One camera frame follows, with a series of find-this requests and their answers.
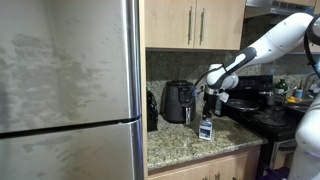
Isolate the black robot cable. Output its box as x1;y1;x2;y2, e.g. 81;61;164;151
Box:
189;64;231;98

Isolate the light wood lower cabinet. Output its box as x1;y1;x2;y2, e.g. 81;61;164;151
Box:
148;146;260;180

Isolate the light wood cabinet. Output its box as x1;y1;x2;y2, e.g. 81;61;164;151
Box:
148;146;260;180
144;0;246;50

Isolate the blue capped small bottle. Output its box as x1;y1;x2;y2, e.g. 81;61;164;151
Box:
295;88;303;99

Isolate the black frying pan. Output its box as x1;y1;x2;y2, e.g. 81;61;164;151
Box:
226;99;259;111

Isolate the black air fryer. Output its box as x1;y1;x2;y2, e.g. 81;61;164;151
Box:
160;80;196;124

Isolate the stainless steel refrigerator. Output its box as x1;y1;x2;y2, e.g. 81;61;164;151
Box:
0;0;144;180

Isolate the small clear bottle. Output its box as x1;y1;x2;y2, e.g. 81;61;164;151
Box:
199;115;212;141

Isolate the dark green wine bottle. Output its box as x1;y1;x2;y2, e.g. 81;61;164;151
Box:
214;96;222;116

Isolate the black electric stove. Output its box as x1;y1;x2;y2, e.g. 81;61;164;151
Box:
222;75;297;168

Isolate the black bag beside fridge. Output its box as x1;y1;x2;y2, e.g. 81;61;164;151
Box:
147;91;158;132

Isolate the green round bottle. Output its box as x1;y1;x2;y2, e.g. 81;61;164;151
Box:
274;79;288;94

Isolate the black range hood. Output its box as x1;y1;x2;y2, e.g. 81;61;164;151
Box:
245;0;317;18

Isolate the light wood upper cabinet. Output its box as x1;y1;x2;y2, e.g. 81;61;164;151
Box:
144;0;246;50

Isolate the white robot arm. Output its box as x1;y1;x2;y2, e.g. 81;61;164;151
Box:
206;12;320;180

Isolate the yellow sponge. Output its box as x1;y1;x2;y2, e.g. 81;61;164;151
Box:
287;96;297;103

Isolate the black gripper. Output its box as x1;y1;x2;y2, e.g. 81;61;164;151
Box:
202;93;217;121

